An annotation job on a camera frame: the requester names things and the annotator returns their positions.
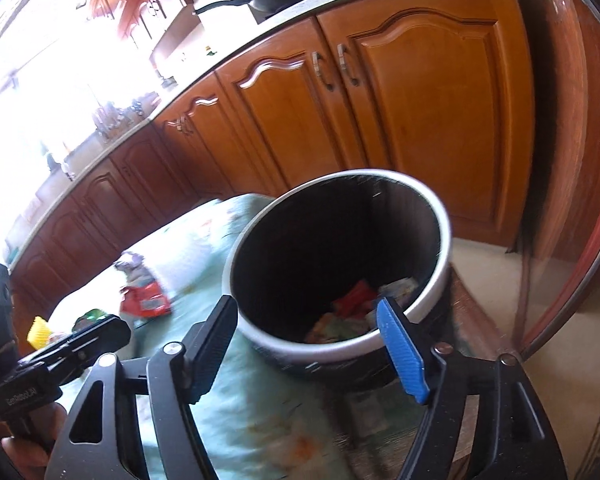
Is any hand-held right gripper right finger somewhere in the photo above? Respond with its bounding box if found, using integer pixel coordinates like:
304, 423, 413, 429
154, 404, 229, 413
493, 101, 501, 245
376, 296, 568, 480

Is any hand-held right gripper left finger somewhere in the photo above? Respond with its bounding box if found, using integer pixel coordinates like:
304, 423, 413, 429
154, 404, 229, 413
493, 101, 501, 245
45, 295, 239, 480

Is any person's left hand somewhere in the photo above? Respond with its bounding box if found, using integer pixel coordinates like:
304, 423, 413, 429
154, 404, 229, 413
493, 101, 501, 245
0, 402, 68, 461

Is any wooden furniture with red rim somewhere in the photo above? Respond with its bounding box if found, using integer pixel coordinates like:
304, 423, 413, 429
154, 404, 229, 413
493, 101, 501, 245
510, 0, 600, 361

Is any green floral cloth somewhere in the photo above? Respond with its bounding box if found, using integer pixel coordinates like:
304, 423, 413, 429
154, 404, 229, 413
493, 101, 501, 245
45, 192, 431, 480

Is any red wrapper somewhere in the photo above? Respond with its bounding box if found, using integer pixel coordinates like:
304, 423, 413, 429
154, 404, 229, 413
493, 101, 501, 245
332, 280, 381, 318

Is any red white packet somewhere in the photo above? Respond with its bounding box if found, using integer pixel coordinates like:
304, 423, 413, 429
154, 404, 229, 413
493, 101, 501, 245
119, 280, 173, 318

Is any wooden wall cabinet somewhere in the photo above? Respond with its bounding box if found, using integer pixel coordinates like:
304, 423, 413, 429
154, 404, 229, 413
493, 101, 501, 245
87, 0, 196, 46

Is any wooden cabinet door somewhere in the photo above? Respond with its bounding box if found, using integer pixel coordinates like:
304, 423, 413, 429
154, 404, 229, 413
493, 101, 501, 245
107, 122, 221, 211
72, 157, 161, 231
215, 17, 396, 198
316, 0, 536, 248
152, 72, 288, 201

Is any purple white wrapper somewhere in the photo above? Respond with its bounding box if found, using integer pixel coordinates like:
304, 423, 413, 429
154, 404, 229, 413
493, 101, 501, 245
114, 251, 156, 286

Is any black trash bin white rim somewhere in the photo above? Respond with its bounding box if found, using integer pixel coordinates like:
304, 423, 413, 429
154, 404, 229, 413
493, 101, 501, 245
221, 170, 453, 383

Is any yellow cupcake liner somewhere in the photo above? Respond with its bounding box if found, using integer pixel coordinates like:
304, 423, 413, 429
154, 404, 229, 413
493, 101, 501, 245
26, 314, 51, 350

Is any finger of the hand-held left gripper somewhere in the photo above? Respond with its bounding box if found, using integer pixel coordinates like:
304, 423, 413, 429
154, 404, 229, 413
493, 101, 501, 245
19, 314, 132, 376

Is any orange green wrapper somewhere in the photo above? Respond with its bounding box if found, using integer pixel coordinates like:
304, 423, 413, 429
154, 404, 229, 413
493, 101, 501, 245
305, 312, 376, 343

